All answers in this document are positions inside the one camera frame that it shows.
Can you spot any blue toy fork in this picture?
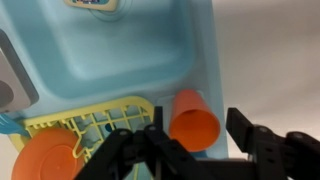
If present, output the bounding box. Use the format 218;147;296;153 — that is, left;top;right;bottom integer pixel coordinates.
0;113;31;138

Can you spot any yellow dish rack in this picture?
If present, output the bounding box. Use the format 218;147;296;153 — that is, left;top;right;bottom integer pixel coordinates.
9;96;156;180

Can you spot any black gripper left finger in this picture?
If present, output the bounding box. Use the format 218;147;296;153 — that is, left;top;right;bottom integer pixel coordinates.
75;106;214;180

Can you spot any grey toy faucet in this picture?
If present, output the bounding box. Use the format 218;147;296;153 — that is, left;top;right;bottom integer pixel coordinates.
0;29;40;114

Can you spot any blue toy sink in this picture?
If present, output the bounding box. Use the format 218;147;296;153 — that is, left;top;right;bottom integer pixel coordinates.
0;0;229;180

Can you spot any orange toy plate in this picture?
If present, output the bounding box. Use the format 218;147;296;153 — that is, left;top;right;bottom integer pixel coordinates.
10;128;86;180

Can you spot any orange tumbler cup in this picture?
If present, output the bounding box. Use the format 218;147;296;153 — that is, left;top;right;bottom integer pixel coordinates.
168;89;222;153

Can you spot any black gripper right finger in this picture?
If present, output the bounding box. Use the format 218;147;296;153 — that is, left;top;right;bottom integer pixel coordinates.
225;107;320;180

